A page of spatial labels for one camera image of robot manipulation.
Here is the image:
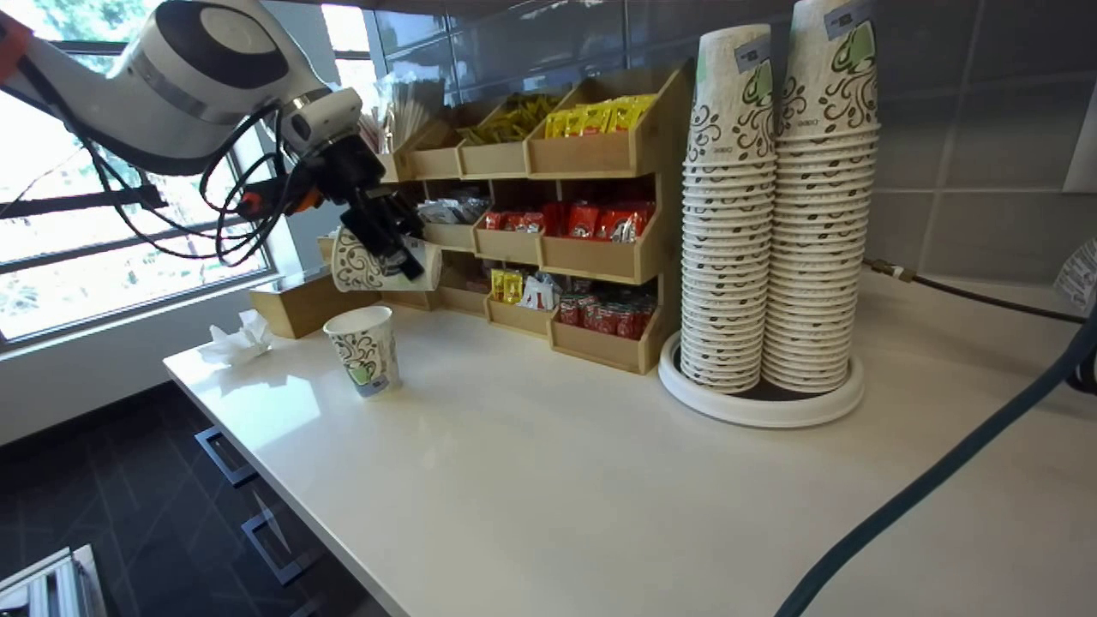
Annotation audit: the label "yellow sweetener packets pile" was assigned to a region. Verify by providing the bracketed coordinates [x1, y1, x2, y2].
[474, 92, 563, 148]
[541, 92, 661, 143]

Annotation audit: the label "shorter paper cup stack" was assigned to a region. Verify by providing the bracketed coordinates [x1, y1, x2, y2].
[678, 21, 781, 397]

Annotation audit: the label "tall paper cup stack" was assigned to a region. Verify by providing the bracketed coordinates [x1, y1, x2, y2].
[762, 0, 885, 397]

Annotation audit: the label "white patterned paper cup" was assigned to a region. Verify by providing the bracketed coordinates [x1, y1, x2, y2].
[320, 302, 400, 397]
[326, 224, 447, 300]

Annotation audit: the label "crumpled white tissue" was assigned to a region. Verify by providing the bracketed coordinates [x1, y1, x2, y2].
[203, 310, 279, 372]

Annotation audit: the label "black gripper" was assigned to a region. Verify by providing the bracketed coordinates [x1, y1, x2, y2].
[299, 133, 429, 284]

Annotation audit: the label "crinkled clear plastic bag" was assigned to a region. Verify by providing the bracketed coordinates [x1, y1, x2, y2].
[1054, 237, 1097, 316]

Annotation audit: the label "white metal frame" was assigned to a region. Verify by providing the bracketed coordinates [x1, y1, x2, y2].
[0, 545, 110, 617]

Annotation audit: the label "grey drawer handle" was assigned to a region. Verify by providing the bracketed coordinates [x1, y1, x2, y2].
[236, 502, 326, 589]
[193, 421, 260, 494]

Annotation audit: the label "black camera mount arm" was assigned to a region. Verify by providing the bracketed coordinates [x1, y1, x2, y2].
[0, 182, 173, 224]

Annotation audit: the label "plastic wrapped straws and napkins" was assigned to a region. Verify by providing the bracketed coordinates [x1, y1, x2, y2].
[372, 71, 450, 151]

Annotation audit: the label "low wooden packet box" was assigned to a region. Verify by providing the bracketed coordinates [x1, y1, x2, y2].
[246, 269, 381, 342]

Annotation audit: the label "orange cable connector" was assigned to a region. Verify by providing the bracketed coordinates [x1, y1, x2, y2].
[236, 185, 326, 224]

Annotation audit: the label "white stick sachets pile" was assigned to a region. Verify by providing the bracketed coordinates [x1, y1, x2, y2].
[416, 193, 493, 228]

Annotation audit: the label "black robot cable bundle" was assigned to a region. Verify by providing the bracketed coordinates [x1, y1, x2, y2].
[66, 101, 312, 271]

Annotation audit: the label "orange cable strap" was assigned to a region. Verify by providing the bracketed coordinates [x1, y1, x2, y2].
[0, 9, 35, 79]

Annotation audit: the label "thick dark teal cable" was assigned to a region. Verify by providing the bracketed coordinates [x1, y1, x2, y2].
[773, 322, 1097, 617]

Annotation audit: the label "dark red sachets pile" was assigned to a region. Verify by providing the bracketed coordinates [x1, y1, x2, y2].
[557, 288, 660, 342]

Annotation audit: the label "wooden condiment rack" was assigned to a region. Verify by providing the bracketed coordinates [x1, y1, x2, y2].
[375, 61, 698, 376]

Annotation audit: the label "yellow and white tea bags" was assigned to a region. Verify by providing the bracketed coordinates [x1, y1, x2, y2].
[493, 269, 566, 316]

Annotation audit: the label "thin black wall cable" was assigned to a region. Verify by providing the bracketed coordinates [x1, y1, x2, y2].
[864, 256, 1090, 325]

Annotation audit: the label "white round tray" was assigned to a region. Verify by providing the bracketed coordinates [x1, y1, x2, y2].
[654, 328, 870, 431]

